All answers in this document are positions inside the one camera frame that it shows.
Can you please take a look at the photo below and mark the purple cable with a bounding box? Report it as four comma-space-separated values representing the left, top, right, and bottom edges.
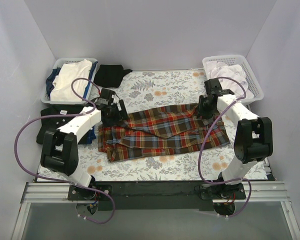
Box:
197, 76, 253, 218
13, 77, 116, 224

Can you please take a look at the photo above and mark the black folded shirt with buttons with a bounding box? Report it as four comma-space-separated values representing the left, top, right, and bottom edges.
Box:
36, 105, 91, 145

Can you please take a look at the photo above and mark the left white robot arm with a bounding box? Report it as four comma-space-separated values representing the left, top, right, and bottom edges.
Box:
40, 88, 128, 200

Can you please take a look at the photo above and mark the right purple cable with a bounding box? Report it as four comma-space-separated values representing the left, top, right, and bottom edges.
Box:
197, 76, 253, 218

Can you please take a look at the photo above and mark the cream white folded shirt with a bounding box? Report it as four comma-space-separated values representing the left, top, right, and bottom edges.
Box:
50, 59, 93, 102

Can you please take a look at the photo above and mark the right white plastic basket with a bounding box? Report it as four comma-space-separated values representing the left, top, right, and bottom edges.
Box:
202, 54, 264, 105

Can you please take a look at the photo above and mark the red plaid long sleeve shirt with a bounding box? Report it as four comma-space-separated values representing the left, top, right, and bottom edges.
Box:
97, 103, 230, 162

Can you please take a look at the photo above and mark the blue plaid folded shirt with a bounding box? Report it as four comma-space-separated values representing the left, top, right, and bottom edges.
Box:
86, 127, 97, 145

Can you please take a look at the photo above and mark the floral patterned table mat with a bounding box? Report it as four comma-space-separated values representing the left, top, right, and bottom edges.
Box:
36, 69, 268, 182

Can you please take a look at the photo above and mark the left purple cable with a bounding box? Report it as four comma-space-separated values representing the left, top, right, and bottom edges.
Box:
13, 77, 116, 224

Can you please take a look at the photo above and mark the black folded garment at back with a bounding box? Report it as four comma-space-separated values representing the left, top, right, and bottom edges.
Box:
93, 64, 132, 88

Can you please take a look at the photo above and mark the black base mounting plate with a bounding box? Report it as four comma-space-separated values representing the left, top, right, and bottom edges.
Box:
67, 180, 246, 211

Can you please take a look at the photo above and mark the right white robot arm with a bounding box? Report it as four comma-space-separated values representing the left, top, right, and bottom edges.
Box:
197, 77, 273, 200

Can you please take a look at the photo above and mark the crumpled white shirt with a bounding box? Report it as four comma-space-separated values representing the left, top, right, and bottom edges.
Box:
204, 61, 254, 99

